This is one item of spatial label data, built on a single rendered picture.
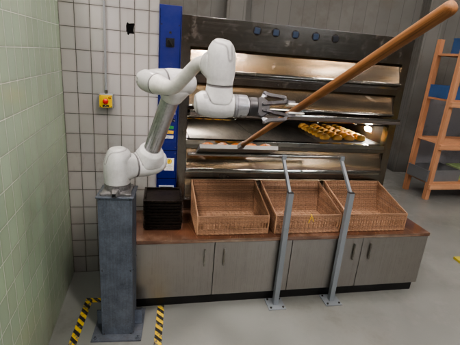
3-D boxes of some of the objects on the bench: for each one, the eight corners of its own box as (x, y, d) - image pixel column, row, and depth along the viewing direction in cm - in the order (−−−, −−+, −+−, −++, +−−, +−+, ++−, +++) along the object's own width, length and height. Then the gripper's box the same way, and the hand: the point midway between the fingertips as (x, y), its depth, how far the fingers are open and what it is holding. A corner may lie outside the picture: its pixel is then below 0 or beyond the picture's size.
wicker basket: (255, 208, 318) (259, 179, 310) (314, 207, 331) (318, 179, 322) (273, 234, 273) (277, 200, 265) (340, 232, 286) (346, 200, 277)
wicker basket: (188, 209, 306) (189, 178, 297) (252, 208, 318) (255, 179, 310) (195, 236, 261) (197, 200, 252) (269, 234, 273) (273, 200, 265)
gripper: (244, 90, 148) (299, 93, 152) (244, 128, 146) (299, 131, 151) (249, 83, 140) (306, 87, 145) (249, 124, 139) (307, 126, 144)
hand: (295, 109), depth 147 cm, fingers closed on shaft, 3 cm apart
